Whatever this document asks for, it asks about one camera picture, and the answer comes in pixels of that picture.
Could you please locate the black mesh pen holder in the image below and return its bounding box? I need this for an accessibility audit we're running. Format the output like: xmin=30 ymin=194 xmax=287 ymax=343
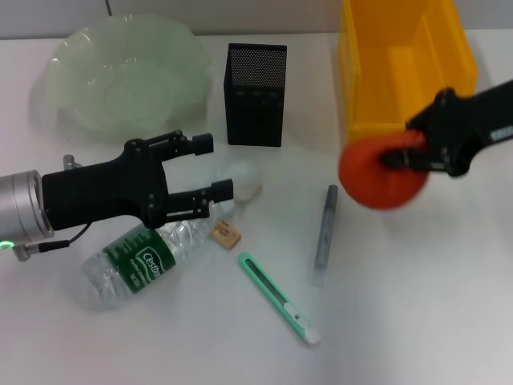
xmin=223 ymin=43 xmax=288 ymax=148

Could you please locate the grey marker pen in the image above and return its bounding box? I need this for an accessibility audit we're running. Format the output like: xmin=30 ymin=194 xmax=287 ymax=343
xmin=308 ymin=184 xmax=340 ymax=288

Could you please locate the yellow plastic bin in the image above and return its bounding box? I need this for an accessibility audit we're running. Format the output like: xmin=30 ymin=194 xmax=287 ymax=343
xmin=336 ymin=0 xmax=479 ymax=152

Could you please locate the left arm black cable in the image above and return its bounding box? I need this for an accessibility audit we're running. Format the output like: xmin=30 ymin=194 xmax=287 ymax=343
xmin=14 ymin=154 xmax=92 ymax=262

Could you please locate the mint green utility knife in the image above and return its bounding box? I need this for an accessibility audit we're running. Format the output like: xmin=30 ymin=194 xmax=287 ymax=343
xmin=238 ymin=251 xmax=321 ymax=347

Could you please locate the white paper ball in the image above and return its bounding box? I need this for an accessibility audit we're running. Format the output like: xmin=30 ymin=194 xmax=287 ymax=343
xmin=218 ymin=158 xmax=265 ymax=206

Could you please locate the clear green-label water bottle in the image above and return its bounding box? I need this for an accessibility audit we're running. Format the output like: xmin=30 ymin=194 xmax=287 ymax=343
xmin=82 ymin=200 xmax=237 ymax=312

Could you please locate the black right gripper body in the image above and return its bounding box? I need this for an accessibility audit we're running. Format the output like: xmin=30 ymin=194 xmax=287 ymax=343
xmin=406 ymin=78 xmax=513 ymax=178

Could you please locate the pale green glass fruit plate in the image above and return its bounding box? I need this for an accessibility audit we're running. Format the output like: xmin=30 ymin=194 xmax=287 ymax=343
xmin=30 ymin=14 xmax=213 ymax=144

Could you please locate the tan eraser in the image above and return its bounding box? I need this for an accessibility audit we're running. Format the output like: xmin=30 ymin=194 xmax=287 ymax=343
xmin=210 ymin=219 xmax=244 ymax=251

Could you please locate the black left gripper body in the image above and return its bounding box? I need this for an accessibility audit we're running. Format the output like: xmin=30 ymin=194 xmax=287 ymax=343
xmin=42 ymin=138 xmax=169 ymax=232

